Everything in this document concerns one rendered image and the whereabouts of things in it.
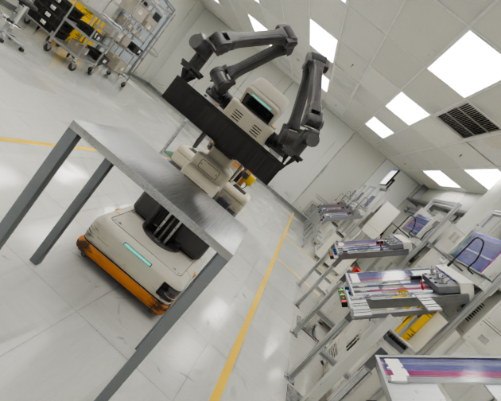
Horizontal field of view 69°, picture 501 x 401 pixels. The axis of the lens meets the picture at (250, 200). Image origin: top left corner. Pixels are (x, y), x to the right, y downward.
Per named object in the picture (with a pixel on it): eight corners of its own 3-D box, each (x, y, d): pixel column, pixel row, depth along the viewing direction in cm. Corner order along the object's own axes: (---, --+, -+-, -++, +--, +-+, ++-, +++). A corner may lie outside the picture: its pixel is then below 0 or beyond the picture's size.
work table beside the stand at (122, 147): (34, 257, 179) (130, 129, 166) (144, 350, 179) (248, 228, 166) (-49, 291, 134) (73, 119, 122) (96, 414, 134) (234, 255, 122)
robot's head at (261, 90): (250, 93, 200) (262, 73, 188) (279, 118, 200) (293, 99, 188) (236, 105, 191) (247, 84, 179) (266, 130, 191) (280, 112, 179)
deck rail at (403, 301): (355, 309, 246) (355, 300, 246) (355, 308, 248) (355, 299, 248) (470, 303, 235) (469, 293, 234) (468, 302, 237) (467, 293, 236)
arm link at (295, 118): (320, 64, 185) (301, 57, 183) (331, 56, 172) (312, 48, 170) (294, 149, 186) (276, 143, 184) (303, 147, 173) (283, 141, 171)
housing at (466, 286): (462, 304, 237) (460, 282, 236) (436, 282, 285) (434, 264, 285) (475, 303, 236) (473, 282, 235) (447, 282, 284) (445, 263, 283)
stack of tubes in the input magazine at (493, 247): (480, 272, 236) (511, 242, 231) (450, 255, 286) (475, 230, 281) (495, 286, 235) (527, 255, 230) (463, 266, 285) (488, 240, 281)
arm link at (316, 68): (324, 66, 178) (304, 58, 176) (330, 56, 173) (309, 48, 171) (320, 134, 157) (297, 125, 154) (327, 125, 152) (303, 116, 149)
